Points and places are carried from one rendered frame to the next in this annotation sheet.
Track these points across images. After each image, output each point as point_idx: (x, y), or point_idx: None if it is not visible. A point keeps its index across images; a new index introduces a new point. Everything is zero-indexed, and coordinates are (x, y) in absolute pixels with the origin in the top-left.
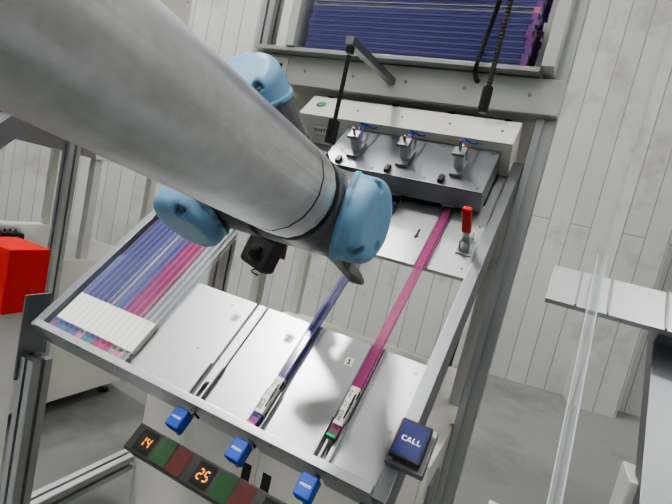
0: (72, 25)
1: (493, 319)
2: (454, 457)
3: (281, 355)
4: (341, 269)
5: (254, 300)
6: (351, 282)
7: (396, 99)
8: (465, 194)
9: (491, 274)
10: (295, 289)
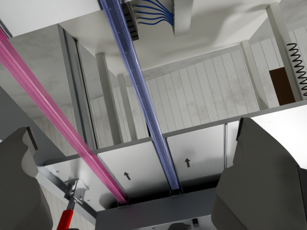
0: None
1: (82, 121)
2: None
3: None
4: (3, 162)
5: (278, 24)
6: (19, 128)
7: None
8: (108, 227)
9: (115, 142)
10: (251, 56)
